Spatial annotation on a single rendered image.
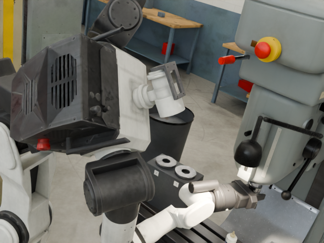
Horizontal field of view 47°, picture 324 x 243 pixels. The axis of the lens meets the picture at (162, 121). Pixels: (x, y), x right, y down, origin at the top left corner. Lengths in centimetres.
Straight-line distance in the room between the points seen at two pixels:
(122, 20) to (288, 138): 57
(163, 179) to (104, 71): 78
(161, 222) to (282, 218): 71
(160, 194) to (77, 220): 143
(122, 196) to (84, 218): 210
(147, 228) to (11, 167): 43
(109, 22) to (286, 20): 42
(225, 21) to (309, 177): 480
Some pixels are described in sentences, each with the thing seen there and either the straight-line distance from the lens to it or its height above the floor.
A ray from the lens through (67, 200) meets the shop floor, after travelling 311.
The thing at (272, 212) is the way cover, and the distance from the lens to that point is 174.
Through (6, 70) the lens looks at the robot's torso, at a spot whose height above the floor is 154.
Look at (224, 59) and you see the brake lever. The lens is 98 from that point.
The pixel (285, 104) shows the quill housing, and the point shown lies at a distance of 111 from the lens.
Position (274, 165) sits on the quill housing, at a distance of 118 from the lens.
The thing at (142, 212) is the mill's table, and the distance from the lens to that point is 161.
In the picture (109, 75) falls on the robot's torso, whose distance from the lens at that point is 88.
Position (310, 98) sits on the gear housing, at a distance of 104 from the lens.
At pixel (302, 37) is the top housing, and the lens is 93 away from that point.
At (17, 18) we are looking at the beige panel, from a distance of 246.
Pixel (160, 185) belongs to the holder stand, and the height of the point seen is 105.
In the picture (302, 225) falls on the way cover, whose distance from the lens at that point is 171.
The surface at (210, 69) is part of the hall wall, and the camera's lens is 646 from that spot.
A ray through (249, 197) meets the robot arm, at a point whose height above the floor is 125.
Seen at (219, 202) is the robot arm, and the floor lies 125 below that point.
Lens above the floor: 194
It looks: 25 degrees down
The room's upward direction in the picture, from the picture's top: 12 degrees clockwise
